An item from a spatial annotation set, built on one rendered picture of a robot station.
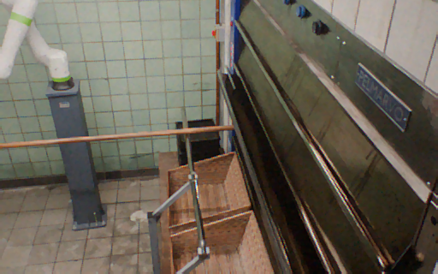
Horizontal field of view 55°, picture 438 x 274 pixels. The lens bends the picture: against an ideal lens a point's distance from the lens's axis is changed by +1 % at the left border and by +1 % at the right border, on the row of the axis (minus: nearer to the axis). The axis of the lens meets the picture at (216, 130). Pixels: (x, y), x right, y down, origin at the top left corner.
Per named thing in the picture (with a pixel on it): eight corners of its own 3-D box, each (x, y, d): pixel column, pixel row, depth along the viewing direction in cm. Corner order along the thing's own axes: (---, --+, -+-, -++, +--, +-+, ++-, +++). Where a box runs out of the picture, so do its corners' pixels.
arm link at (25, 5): (32, -3, 259) (14, -13, 249) (44, 0, 252) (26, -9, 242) (22, 25, 259) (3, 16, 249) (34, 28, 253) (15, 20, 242)
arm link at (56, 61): (62, 71, 294) (56, 45, 285) (75, 77, 286) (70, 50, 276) (44, 77, 286) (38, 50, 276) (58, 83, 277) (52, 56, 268)
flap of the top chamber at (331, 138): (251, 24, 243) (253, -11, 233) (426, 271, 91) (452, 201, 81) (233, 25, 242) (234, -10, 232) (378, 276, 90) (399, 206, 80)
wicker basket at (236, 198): (235, 182, 297) (236, 150, 283) (251, 241, 250) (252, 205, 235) (167, 187, 293) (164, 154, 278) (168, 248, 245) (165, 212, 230)
